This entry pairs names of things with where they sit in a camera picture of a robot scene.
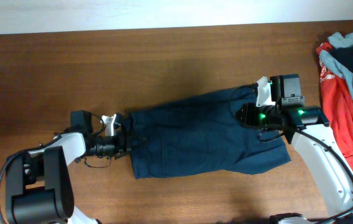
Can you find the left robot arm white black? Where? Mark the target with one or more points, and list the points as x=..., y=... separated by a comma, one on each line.
x=38, y=185

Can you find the red garment with white print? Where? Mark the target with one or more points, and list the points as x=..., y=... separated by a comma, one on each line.
x=337, y=105

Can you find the navy blue shorts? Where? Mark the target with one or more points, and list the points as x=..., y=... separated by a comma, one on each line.
x=197, y=135

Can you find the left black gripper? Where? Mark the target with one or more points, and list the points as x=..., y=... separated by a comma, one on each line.
x=119, y=144

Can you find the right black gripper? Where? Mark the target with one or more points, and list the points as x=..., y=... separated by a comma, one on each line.
x=250, y=109

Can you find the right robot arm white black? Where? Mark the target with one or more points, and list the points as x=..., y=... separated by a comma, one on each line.
x=280, y=106

